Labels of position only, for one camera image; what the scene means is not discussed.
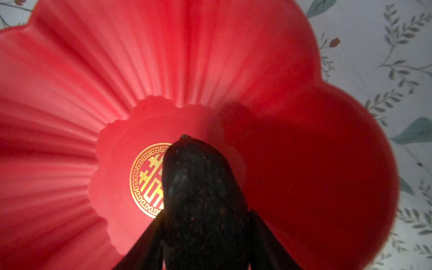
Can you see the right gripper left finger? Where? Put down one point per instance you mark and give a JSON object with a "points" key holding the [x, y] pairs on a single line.
{"points": [[147, 252]]}

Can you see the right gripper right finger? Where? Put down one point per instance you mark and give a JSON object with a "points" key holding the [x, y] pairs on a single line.
{"points": [[265, 250]]}

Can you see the dark fake avocado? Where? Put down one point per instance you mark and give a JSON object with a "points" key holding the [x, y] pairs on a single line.
{"points": [[206, 216]]}

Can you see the red flower-shaped fruit bowl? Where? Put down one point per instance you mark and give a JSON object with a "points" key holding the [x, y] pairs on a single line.
{"points": [[92, 92]]}

